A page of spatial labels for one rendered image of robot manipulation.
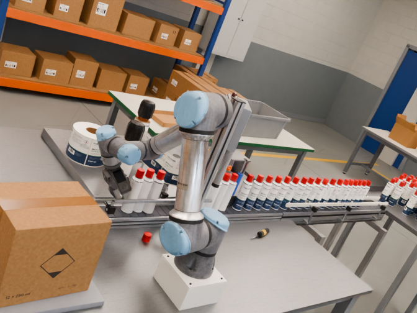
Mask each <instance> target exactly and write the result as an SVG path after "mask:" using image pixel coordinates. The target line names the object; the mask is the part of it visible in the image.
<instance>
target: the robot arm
mask: <svg viewBox="0 0 417 313"><path fill-rule="evenodd" d="M173 114H174V118H175V119H176V123H177V124H176V125H174V126H172V127H170V128H168V129H167V130H165V131H163V132H161V133H160V134H158V135H155V136H154V137H152V138H150V139H148V140H145V141H126V140H124V139H122V138H121V137H119V136H118V135H117V134H116V133H117V132H116V131H115V128H114V127H113V126H111V125H103V126H101V127H99V128H98V129H97V130H96V137H97V138H96V140H97V142H98V146H99V150H100V153H101V157H102V158H101V160H102V162H103V164H104V167H105V169H104V170H102V174H103V177H104V180H105V182H106V183H107V184H108V187H109V192H110V193H111V195H113V197H114V198H116V199H126V197H127V195H128V192H130V191H131V190H132V187H131V185H130V181H129V178H128V177H126V176H127V175H126V174H125V173H124V170H123V169H121V167H120V166H121V164H122V163H124V164H126V165H134V164H135V163H137V162H138V161H139V160H156V159H160V158H161V157H162V156H163V155H164V153H166V152H168V151H170V150H172V149H174V148H176V147H178V146H180V145H182V147H181V157H180V163H179V173H178V179H177V189H176V199H175V205H174V209H172V210H171V211H170V212H169V218H168V221H167V222H165V223H164V224H163V225H162V226H161V228H160V231H159V237H160V240H161V244H162V245H163V247H164V249H165V250H166V251H167V252H168V253H169V254H171V255H174V256H175V257H174V264H175V265H176V267H177V268H178V270H179V271H181V272H182V273H184V274H185V275H187V276H189V277H191V278H194V279H207V278H209V277H211V275H212V273H213V271H214V266H215V255H216V253H217V251H218V249H219V247H220V245H221V242H222V240H223V238H224V236H225V234H226V232H227V230H228V227H229V224H230V223H229V221H228V219H227V218H226V217H225V216H224V215H223V214H222V213H220V212H218V211H217V210H215V209H212V208H209V207H203V208H201V209H200V205H201V200H202V190H203V185H204V175H205V166H206V160H207V150H208V145H209V140H210V139H211V138H212V137H213V136H214V134H215V131H216V130H218V129H220V128H222V127H224V126H226V125H227V124H228V123H229V122H230V121H231V119H232V117H233V105H232V103H231V101H230V100H229V99H228V98H227V97H226V96H225V95H223V94H220V93H209V92H203V91H188V92H185V93H183V94H182V95H181V96H179V98H178V99H177V101H176V103H175V105H174V110H173ZM120 194H121V195H122V197H121V195H120Z"/></svg>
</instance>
